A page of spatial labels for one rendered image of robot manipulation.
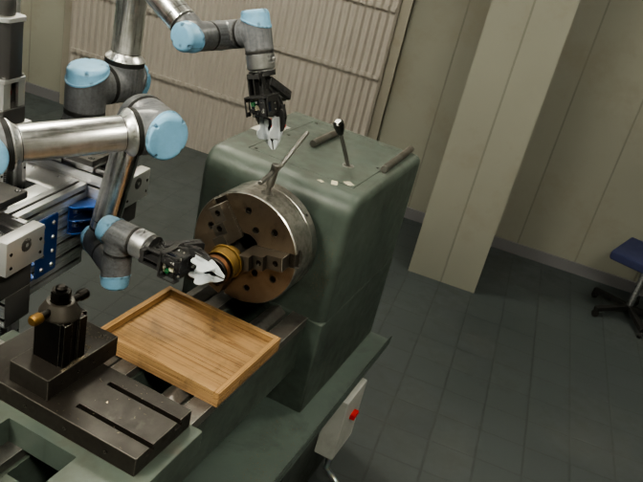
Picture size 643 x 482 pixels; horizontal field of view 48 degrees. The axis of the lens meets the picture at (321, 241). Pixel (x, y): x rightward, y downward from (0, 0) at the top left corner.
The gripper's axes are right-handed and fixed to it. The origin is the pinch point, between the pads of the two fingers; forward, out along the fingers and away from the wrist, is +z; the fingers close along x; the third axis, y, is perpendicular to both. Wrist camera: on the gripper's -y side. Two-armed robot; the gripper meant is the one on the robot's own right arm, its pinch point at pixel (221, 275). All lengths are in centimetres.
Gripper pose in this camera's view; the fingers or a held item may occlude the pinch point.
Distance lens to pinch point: 180.7
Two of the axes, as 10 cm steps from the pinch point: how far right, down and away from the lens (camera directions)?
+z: 8.8, 3.7, -3.0
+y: -4.3, 3.1, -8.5
